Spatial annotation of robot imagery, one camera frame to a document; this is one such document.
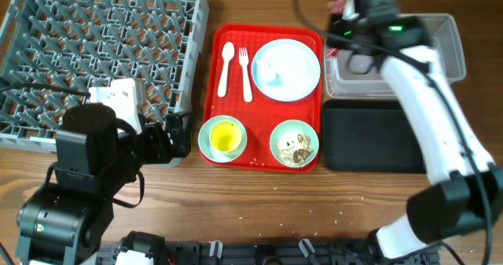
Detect grey dishwasher rack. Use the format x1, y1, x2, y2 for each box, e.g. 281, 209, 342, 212
1, 0, 209, 153

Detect light blue plate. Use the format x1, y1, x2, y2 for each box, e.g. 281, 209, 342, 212
251, 39, 321, 102

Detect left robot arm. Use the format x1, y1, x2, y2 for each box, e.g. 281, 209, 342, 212
16, 104, 194, 264

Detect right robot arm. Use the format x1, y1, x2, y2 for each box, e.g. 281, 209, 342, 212
329, 0, 502, 262

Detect green bowl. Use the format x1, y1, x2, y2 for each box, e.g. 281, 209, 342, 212
270, 120, 320, 169

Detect yellow plastic cup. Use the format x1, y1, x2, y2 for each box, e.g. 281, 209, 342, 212
209, 120, 242, 153

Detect black waste tray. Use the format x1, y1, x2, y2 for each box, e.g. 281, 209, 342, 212
321, 99, 426, 174

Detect white napkin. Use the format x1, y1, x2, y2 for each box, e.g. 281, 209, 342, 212
256, 59, 283, 86

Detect rice and food scraps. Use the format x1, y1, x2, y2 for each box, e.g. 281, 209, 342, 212
277, 130, 314, 167

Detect red plastic tray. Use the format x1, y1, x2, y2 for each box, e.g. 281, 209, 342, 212
200, 24, 323, 174

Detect white plastic spoon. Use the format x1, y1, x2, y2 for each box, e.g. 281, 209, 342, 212
217, 42, 235, 98

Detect clear plastic bin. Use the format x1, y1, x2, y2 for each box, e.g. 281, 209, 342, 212
324, 13, 466, 98

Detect light blue small bowl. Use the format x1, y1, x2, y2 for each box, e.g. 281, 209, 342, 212
198, 116, 248, 164

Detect white plastic fork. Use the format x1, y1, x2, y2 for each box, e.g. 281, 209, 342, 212
239, 47, 253, 103

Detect red sauce packet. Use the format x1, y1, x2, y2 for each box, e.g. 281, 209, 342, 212
328, 0, 346, 15

